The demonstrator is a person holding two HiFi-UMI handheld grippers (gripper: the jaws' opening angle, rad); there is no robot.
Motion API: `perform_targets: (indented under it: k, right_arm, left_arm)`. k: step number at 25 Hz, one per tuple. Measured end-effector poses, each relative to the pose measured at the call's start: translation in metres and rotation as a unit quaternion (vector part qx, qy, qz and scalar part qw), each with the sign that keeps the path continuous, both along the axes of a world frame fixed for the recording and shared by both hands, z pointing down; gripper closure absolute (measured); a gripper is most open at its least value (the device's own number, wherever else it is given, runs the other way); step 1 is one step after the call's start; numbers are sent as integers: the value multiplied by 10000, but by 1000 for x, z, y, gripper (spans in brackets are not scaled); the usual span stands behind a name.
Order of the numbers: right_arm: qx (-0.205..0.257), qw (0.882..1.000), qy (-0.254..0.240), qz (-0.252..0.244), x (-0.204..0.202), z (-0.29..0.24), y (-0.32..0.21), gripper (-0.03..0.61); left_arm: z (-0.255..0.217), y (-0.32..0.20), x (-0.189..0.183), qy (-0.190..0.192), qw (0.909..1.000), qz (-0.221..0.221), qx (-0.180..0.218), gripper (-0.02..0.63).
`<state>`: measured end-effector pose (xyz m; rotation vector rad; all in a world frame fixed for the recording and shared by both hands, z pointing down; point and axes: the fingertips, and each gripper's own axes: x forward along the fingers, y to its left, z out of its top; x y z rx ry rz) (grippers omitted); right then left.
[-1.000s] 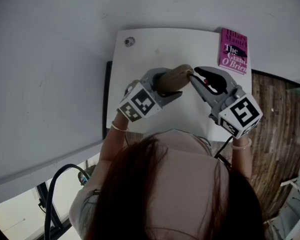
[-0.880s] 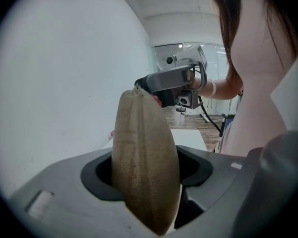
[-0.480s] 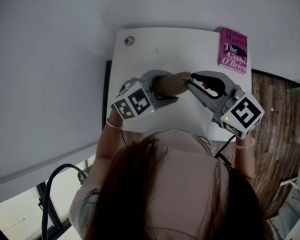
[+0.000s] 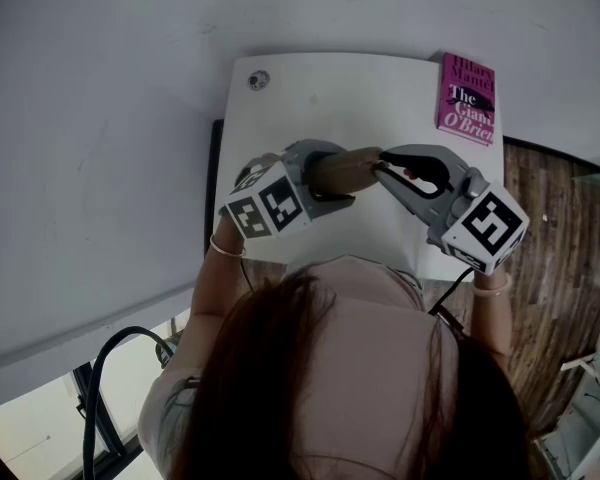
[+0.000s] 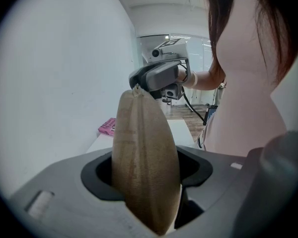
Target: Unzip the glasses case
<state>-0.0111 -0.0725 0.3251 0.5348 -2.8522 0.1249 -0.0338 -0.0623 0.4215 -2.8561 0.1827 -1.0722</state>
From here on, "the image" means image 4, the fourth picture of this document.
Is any thin gold bangle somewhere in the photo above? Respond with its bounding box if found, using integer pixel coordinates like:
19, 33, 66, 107
209, 233, 248, 259

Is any person's right forearm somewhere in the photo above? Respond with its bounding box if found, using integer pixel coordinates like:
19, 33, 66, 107
469, 263, 514, 358

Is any brown glasses case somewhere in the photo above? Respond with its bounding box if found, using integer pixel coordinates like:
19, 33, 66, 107
307, 146, 384, 195

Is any round desk cable grommet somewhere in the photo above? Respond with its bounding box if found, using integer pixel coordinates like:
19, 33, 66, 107
246, 69, 272, 92

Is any white furniture frame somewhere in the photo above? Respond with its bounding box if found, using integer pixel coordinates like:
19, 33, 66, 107
534, 287, 600, 480

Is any pink book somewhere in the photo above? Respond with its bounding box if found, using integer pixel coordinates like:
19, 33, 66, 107
435, 51, 497, 147

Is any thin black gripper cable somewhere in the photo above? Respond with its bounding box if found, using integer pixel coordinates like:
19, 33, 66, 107
427, 266, 475, 318
238, 256, 255, 292

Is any person's pink shirt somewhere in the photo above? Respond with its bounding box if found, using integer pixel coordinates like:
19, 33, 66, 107
137, 254, 462, 480

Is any thick black cable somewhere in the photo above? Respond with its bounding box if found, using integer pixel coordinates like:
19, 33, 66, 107
81, 325, 175, 480

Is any black window frame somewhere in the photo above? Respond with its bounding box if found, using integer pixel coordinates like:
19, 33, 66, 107
72, 361, 144, 469

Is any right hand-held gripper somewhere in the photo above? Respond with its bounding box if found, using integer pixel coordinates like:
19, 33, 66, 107
376, 143, 531, 276

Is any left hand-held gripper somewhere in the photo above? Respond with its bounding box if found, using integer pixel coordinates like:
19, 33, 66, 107
218, 139, 357, 242

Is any person's left forearm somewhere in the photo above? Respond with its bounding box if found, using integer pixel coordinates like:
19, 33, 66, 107
188, 213, 249, 342

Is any pale pink bangle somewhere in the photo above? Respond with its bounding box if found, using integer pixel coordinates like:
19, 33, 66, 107
472, 272, 513, 298

